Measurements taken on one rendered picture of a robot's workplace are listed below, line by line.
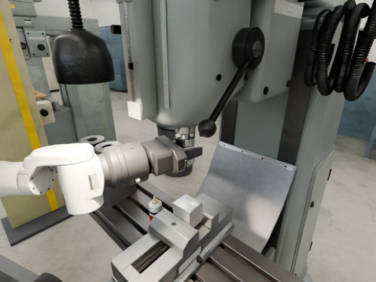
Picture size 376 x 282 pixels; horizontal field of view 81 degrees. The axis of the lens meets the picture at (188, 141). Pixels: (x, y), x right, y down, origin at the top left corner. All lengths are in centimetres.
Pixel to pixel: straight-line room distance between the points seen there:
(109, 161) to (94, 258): 160
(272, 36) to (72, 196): 48
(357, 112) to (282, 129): 390
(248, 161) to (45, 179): 65
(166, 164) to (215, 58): 23
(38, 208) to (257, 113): 211
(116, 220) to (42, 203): 169
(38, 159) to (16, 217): 201
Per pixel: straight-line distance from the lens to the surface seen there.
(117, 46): 769
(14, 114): 212
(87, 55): 30
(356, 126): 472
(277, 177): 83
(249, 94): 51
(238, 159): 88
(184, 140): 49
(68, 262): 204
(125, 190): 87
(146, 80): 39
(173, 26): 37
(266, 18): 50
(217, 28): 39
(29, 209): 244
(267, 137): 82
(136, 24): 38
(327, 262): 211
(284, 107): 78
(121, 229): 77
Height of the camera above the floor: 146
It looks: 23 degrees down
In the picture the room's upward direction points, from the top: straight up
